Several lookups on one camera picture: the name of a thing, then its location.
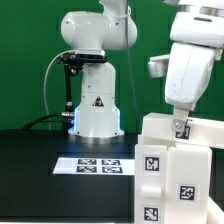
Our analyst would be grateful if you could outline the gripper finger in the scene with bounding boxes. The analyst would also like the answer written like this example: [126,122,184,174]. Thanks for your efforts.
[172,108,189,132]

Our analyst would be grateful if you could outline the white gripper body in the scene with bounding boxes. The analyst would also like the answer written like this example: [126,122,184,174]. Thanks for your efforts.
[165,0,224,111]

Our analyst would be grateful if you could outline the white cabinet block part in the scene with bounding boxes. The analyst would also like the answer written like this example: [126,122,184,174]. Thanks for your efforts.
[142,113,224,149]

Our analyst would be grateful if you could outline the white cabinet box body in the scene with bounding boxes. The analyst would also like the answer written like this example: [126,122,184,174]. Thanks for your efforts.
[134,134,224,224]

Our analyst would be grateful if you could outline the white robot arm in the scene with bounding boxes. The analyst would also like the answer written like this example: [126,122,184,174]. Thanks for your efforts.
[61,0,224,143]

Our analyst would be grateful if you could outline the white bar at right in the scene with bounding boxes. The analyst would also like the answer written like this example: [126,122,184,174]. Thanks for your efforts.
[206,198,224,224]

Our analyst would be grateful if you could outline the black cables at base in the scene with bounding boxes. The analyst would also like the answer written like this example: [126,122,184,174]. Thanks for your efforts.
[21,111,76,131]

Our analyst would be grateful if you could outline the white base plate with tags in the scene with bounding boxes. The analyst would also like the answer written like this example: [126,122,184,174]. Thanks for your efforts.
[53,157,135,176]

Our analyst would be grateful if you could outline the grey camera cable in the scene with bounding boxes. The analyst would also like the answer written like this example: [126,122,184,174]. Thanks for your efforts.
[43,49,76,132]

